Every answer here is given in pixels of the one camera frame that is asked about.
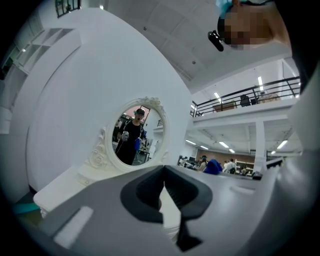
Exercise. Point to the person's head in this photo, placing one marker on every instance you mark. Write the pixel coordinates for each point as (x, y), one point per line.
(252, 25)

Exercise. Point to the blue cloth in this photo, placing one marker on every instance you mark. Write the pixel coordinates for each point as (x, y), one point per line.
(213, 167)

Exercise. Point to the black head-worn camera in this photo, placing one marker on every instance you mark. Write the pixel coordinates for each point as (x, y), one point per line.
(216, 40)

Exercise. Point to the white square pillar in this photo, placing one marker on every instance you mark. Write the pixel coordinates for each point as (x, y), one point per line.
(260, 142)

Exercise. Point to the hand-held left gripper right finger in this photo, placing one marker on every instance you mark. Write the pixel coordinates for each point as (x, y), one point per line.
(220, 200)

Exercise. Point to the white cubby wall shelf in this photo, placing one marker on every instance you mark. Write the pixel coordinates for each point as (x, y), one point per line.
(47, 40)

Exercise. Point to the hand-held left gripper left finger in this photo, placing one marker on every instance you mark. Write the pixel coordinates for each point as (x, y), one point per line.
(105, 200)

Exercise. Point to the teal mat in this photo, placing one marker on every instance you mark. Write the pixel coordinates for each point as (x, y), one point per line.
(25, 208)

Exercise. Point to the white ornate oval vanity mirror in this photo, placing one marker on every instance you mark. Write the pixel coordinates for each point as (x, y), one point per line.
(111, 158)

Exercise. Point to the black metal balcony railing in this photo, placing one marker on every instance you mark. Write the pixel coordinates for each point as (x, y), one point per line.
(250, 93)

